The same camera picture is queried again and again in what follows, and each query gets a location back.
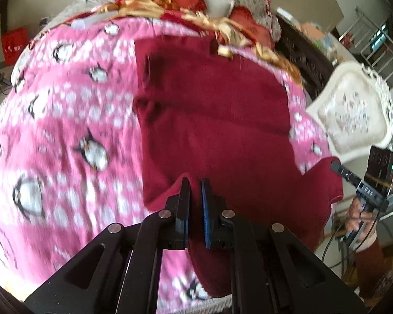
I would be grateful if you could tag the clutter on nightstand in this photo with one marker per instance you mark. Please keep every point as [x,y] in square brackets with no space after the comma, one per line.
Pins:
[314,34]

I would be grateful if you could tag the person's right forearm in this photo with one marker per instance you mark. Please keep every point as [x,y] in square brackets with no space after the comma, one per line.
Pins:
[371,268]

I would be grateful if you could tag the maroon shirt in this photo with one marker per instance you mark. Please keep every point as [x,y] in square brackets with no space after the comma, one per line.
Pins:
[216,121]

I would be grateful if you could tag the red bag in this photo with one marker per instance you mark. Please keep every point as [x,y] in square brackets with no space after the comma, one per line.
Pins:
[14,47]

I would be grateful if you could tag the person's right hand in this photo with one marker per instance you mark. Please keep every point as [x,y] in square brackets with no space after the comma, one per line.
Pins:
[363,225]

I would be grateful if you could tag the small black device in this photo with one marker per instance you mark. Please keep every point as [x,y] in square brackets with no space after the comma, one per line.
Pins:
[0,80]

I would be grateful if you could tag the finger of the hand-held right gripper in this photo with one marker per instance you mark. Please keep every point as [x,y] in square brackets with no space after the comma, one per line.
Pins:
[344,170]

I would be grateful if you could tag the white pillow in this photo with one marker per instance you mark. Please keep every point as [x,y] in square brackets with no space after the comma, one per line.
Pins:
[219,5]

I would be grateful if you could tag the dark carved wooden nightstand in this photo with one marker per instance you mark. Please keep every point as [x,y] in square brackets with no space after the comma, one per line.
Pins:
[301,55]

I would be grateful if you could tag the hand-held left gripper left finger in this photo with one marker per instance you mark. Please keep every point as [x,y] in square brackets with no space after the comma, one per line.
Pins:
[184,202]

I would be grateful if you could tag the metal shelf rack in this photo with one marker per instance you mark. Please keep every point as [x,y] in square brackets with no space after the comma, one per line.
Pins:
[378,37]

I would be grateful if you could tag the pink penguin print blanket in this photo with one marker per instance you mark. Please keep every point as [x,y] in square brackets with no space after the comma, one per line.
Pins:
[68,104]

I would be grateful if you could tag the white ornate chair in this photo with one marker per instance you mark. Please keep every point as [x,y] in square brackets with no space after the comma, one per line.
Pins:
[353,114]

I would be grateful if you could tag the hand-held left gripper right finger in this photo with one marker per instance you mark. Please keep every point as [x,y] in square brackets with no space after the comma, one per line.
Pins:
[205,209]

